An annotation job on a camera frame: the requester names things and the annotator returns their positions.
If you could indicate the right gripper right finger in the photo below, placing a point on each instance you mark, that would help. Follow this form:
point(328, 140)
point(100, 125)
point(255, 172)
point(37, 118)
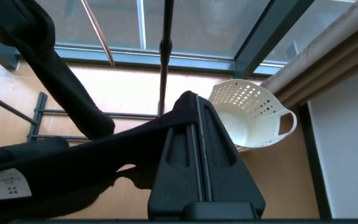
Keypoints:
point(238, 186)

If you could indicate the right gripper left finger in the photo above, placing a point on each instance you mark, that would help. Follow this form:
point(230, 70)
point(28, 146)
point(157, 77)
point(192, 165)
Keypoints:
point(166, 183)

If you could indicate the black short-sleeved shirt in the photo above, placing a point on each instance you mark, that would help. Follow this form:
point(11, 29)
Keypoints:
point(73, 165)

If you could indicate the white laundry basket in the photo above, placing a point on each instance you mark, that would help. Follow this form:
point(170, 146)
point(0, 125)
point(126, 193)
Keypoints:
point(259, 130)

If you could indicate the black clothes rack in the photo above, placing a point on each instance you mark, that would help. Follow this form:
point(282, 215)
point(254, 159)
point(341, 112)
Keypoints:
point(165, 46)

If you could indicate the pink clothes hanger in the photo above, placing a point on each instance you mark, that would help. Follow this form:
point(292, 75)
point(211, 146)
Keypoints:
point(99, 34)

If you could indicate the beige curtain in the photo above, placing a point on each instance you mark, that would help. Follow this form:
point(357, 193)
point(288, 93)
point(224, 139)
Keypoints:
point(337, 40)

